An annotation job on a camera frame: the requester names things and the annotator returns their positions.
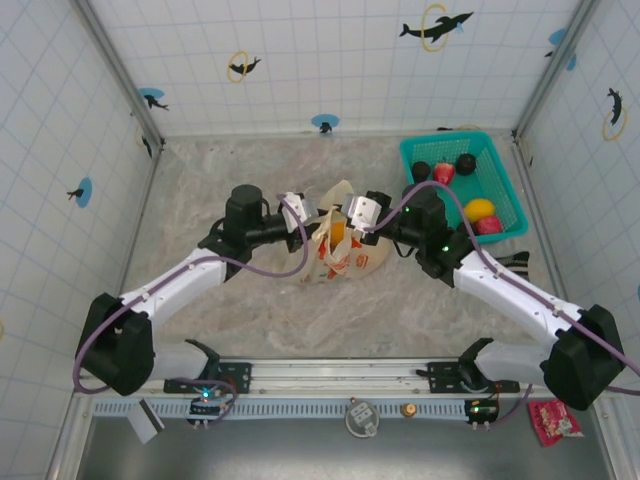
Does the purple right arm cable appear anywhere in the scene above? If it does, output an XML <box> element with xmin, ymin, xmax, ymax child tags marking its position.
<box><xmin>362</xmin><ymin>180</ymin><xmax>640</xmax><ymax>429</ymax></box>

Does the aluminium corner post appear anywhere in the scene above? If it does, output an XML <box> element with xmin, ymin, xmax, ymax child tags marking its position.
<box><xmin>513</xmin><ymin>0</ymin><xmax>601</xmax><ymax>140</ymax></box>
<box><xmin>74</xmin><ymin>0</ymin><xmax>166</xmax><ymax>151</ymax></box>

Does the small controller board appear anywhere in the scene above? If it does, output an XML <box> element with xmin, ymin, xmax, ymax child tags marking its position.
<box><xmin>463</xmin><ymin>397</ymin><xmax>501</xmax><ymax>431</ymax></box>
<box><xmin>187</xmin><ymin>387</ymin><xmax>236</xmax><ymax>429</ymax></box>

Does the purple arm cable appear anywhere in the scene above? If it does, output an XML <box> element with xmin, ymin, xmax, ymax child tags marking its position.
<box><xmin>362</xmin><ymin>180</ymin><xmax>640</xmax><ymax>429</ymax></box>
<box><xmin>72</xmin><ymin>192</ymin><xmax>310</xmax><ymax>396</ymax></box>

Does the teal plastic basket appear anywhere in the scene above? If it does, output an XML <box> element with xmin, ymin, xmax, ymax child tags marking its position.
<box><xmin>398</xmin><ymin>132</ymin><xmax>530</xmax><ymax>245</ymax></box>

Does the pink red fake peach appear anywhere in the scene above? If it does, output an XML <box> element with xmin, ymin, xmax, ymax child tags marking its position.
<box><xmin>474</xmin><ymin>214</ymin><xmax>503</xmax><ymax>236</ymax></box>

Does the red snack packet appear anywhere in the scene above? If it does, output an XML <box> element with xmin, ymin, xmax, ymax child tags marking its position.
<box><xmin>528</xmin><ymin>397</ymin><xmax>585</xmax><ymax>447</ymax></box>

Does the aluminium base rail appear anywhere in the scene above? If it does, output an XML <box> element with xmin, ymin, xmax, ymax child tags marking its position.
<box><xmin>219</xmin><ymin>356</ymin><xmax>621</xmax><ymax>399</ymax></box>

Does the yellow fake lemon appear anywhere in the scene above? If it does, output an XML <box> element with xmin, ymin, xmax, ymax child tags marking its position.
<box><xmin>463</xmin><ymin>197</ymin><xmax>497</xmax><ymax>219</ymax></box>

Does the white slotted cable duct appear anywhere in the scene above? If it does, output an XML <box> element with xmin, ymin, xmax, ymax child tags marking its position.
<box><xmin>93</xmin><ymin>398</ymin><xmax>501</xmax><ymax>417</ymax></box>

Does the large dolphin sticker yellow ring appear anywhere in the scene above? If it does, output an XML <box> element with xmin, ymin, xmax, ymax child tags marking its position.
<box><xmin>398</xmin><ymin>2</ymin><xmax>475</xmax><ymax>54</ymax></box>

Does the grey white card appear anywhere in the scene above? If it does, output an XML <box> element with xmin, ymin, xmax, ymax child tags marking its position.
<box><xmin>127</xmin><ymin>398</ymin><xmax>166</xmax><ymax>445</ymax></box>

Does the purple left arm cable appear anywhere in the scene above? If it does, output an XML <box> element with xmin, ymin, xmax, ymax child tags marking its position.
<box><xmin>72</xmin><ymin>192</ymin><xmax>310</xmax><ymax>396</ymax></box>

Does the red fake strawberry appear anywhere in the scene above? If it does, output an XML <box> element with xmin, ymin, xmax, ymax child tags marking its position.
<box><xmin>432</xmin><ymin>160</ymin><xmax>457</xmax><ymax>185</ymax></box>

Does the aluminium table side rail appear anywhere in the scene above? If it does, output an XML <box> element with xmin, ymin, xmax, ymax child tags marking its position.
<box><xmin>107</xmin><ymin>142</ymin><xmax>166</xmax><ymax>321</ymax></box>
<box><xmin>512</xmin><ymin>137</ymin><xmax>586</xmax><ymax>357</ymax></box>

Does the cream plastic bag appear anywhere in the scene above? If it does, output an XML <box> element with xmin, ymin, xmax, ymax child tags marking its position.
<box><xmin>282</xmin><ymin>179</ymin><xmax>391</xmax><ymax>286</ymax></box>

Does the black white striped strap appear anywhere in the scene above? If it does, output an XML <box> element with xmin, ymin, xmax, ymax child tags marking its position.
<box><xmin>497</xmin><ymin>249</ymin><xmax>531</xmax><ymax>274</ymax></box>

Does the round grey device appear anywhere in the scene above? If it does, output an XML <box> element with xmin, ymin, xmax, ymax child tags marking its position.
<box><xmin>344</xmin><ymin>399</ymin><xmax>379</xmax><ymax>439</ymax></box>

